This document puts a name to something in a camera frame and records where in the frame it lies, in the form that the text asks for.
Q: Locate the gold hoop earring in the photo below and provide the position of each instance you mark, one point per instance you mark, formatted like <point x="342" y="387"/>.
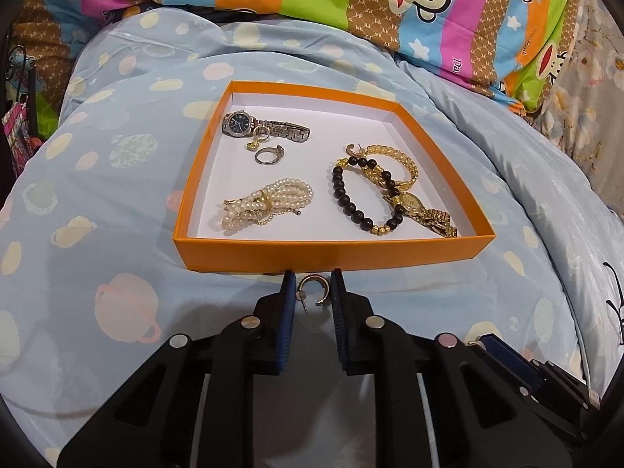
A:
<point x="353" y="150"/>
<point x="319" y="285"/>

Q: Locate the pale floral bed sheet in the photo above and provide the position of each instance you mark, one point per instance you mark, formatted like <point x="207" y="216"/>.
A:
<point x="590" y="107"/>

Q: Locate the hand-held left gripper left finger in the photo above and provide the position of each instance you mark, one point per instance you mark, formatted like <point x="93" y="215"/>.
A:
<point x="287" y="321"/>

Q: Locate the orange cardboard box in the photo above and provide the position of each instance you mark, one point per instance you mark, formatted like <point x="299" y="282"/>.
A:
<point x="331" y="253"/>

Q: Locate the small charm earring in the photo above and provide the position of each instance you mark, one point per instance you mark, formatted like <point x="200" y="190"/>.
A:
<point x="253" y="145"/>

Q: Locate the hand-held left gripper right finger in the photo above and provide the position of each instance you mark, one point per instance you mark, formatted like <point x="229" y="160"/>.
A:
<point x="339" y="321"/>

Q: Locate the gold wristwatch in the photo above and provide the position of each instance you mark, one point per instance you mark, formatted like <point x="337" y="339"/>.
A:
<point x="419" y="207"/>

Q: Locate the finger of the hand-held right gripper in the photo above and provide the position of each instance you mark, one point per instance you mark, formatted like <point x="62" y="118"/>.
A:
<point x="512" y="358"/>

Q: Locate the gold braided bangle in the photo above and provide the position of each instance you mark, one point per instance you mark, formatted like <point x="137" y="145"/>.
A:
<point x="408" y="168"/>

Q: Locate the pink patterned bag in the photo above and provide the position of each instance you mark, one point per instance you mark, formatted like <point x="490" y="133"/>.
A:
<point x="14" y="131"/>

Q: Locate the silver wristwatch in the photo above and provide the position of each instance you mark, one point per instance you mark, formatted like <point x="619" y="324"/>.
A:
<point x="273" y="127"/>

